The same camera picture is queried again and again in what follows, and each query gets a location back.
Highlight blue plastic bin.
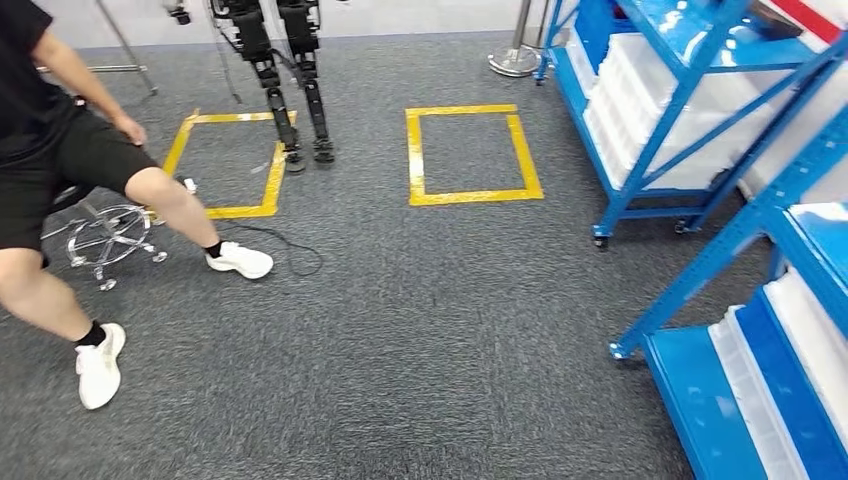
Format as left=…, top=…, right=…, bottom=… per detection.
left=733, top=286, right=848, bottom=480

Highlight yellow floor tape square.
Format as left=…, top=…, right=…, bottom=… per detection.
left=146, top=109, right=298, bottom=220

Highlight white plastic bin stack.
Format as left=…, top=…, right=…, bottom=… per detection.
left=566, top=29, right=800, bottom=193

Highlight blue metal shelf rack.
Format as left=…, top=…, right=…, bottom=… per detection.
left=608, top=122, right=848, bottom=480
left=533, top=0, right=848, bottom=252

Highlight metal stand legs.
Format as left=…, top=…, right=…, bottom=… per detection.
left=36, top=0, right=160, bottom=98

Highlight chrome stool base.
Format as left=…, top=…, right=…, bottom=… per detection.
left=40, top=184, right=169, bottom=293

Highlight black legged robot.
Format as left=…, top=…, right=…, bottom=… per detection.
left=164, top=0, right=337, bottom=175

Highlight chrome stanchion post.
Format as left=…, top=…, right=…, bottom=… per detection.
left=488, top=0, right=546, bottom=79

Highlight black plastic part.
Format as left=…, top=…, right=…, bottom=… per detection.
left=748, top=0, right=806, bottom=40

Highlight person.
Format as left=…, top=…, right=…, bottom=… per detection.
left=0, top=0, right=275, bottom=411

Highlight black floor cable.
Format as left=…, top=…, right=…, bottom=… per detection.
left=217, top=221, right=325, bottom=278

